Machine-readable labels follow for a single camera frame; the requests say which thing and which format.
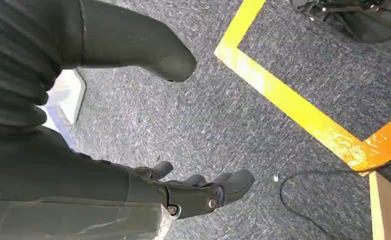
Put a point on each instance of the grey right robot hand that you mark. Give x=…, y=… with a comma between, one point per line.
x=122, y=39

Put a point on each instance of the white panel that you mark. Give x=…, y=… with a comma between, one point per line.
x=69, y=96

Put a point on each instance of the ribbed grey right arm sleeve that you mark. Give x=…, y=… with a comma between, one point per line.
x=13, y=59

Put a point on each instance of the short yellow floor tape strip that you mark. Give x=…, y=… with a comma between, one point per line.
x=240, y=24

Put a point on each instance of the long yellow floor tape strip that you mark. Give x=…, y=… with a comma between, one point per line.
x=291, y=106

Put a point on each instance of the small white scrap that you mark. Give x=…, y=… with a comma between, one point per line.
x=275, y=177

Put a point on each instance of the orange floor tape strip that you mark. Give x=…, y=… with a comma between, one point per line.
x=386, y=142

